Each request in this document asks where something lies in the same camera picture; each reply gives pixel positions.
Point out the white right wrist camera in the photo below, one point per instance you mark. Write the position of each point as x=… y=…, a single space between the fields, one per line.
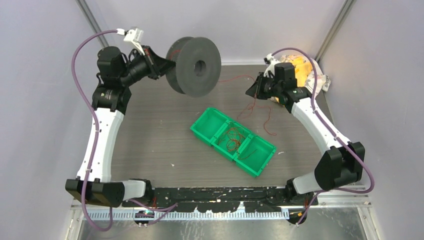
x=270 y=61

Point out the green plastic bin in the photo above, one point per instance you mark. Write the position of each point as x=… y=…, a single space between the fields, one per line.
x=232 y=140
x=207 y=126
x=254 y=154

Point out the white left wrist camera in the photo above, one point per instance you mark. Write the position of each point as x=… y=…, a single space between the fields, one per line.
x=133 y=37

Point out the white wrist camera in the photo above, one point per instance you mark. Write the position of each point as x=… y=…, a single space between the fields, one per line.
x=133 y=37
x=270 y=61

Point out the slotted aluminium cable duct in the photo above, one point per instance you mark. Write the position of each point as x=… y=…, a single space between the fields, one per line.
x=147 y=215

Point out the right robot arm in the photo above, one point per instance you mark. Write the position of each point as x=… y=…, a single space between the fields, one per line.
x=341 y=159

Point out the green plastic bin right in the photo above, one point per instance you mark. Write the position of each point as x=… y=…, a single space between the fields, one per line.
x=254 y=154

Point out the green plastic bin middle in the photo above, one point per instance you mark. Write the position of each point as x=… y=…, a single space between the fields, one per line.
x=232 y=140

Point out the black cable spool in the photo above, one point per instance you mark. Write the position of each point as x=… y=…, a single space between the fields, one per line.
x=197 y=68

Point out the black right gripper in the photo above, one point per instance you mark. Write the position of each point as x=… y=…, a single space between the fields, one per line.
x=255 y=90

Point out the crumpled yellow patterned cloth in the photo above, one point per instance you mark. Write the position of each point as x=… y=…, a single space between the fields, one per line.
x=304 y=73

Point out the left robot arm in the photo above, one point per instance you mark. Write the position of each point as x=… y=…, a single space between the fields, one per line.
x=117 y=72

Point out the green plastic bin left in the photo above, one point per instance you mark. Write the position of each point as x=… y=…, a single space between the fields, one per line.
x=207 y=126

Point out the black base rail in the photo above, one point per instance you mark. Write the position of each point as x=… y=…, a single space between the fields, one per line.
x=262 y=199

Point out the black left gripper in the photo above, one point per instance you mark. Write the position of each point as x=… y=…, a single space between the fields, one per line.
x=157 y=65

